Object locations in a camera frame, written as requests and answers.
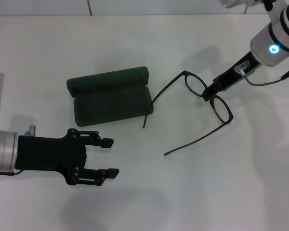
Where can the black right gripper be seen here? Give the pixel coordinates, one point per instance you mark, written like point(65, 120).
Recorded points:
point(233, 77)

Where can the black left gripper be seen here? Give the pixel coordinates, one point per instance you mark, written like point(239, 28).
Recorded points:
point(50, 154)

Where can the black glasses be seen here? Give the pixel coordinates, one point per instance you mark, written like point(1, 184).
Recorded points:
point(185, 72)

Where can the green glasses case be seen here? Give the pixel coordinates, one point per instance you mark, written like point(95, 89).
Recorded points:
point(110, 110)

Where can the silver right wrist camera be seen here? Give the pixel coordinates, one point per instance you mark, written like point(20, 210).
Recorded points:
point(231, 3)

